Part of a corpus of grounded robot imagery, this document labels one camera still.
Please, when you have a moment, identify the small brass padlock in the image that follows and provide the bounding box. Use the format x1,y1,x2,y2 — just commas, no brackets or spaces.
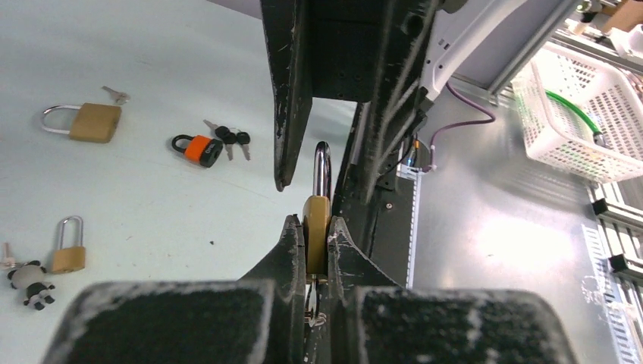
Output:
51,215,86,274
302,141,334,328

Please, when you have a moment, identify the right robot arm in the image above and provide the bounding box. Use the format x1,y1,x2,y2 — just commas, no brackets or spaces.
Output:
260,1,520,202

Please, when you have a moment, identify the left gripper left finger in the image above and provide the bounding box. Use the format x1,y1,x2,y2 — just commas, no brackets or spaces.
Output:
43,215,306,363

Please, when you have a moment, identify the black keys bunch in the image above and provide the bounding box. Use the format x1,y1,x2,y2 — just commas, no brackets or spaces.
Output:
203,120,251,161

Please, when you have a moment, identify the orange black padlock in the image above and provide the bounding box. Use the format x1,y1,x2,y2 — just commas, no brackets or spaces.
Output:
171,134,223,168

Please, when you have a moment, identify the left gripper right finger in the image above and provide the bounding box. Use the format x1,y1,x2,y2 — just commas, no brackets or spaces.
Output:
328,217,577,363

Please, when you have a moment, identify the large brass padlock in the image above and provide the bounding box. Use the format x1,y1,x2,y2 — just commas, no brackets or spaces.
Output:
39,102,122,143

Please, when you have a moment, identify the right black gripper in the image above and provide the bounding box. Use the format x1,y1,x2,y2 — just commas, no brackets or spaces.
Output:
260,0,440,204

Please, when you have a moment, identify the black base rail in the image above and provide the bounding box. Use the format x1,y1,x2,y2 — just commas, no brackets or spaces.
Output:
341,154,415,287

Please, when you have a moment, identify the green cable in basket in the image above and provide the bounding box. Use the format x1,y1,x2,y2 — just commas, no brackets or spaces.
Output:
544,89,611,149

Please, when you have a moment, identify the right circuit board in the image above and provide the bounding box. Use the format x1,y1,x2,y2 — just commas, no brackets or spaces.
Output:
397,140,430,177

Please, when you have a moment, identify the white plastic basket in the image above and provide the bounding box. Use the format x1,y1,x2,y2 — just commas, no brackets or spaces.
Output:
511,44,642,184

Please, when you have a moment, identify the silver key of large padlock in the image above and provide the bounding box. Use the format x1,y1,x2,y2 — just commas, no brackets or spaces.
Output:
101,86,130,105

